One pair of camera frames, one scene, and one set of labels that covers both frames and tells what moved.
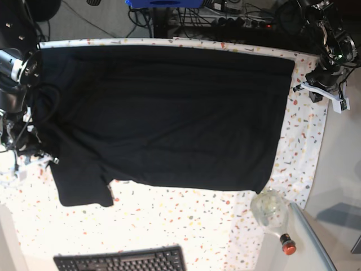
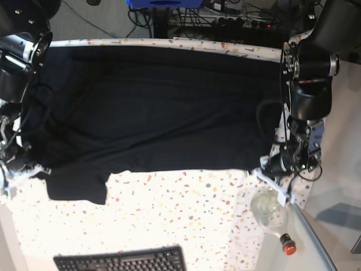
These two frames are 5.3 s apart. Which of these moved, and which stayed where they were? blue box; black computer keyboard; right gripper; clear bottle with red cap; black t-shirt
Moved: right gripper; black t-shirt
Stayed: clear bottle with red cap; black computer keyboard; blue box
